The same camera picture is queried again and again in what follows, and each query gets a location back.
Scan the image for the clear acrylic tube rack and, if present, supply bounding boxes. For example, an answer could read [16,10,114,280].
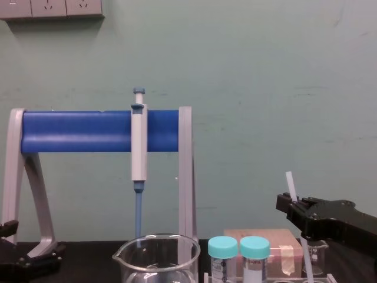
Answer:
[203,272,337,283]

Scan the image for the small clear glass beaker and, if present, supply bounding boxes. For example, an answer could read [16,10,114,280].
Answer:
[300,238,329,277]

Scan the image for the large clear glass beaker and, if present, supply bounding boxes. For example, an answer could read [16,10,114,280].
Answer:
[111,233,202,283]

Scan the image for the white-filled tube with teal cap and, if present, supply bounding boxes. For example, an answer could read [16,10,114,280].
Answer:
[239,235,271,281]

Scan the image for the white and blue pipette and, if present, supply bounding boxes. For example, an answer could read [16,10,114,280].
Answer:
[131,86,149,248]

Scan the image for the grey wall socket panel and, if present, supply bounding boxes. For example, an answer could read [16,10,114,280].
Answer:
[0,0,105,21]

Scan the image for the white stirring rod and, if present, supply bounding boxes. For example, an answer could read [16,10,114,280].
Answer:
[285,170,315,283]

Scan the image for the beige tape strip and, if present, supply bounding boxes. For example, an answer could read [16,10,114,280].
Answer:
[279,245,296,277]

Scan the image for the brown cardboard box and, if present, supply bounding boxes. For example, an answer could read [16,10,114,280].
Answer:
[223,228,305,278]

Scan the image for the grey and blue pipette stand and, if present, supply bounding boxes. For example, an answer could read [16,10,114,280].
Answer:
[0,106,199,261]

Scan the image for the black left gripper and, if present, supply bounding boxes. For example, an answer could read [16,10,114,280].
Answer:
[0,219,67,283]

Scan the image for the clear tube with teal cap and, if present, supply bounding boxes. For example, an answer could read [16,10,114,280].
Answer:
[207,236,239,281]

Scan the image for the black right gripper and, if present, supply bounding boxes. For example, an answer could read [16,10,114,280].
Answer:
[276,192,377,247]

